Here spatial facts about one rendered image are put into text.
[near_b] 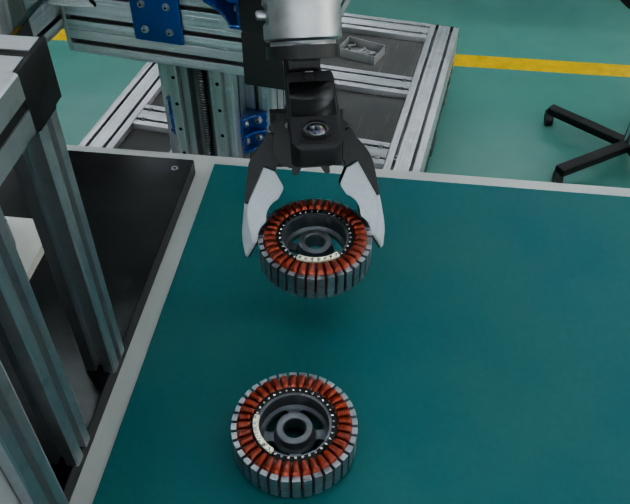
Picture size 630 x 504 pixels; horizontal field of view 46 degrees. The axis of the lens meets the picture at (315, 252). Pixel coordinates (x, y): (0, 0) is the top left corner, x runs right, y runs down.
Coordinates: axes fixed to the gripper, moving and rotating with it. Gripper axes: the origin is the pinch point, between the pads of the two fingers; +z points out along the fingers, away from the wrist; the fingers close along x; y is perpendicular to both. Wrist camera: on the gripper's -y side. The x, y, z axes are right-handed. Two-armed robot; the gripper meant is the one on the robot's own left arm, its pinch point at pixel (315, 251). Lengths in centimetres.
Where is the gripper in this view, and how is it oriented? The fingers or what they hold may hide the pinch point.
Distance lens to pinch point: 75.1
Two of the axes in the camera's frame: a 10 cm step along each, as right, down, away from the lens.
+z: 0.5, 9.7, 2.5
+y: -0.9, -2.5, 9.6
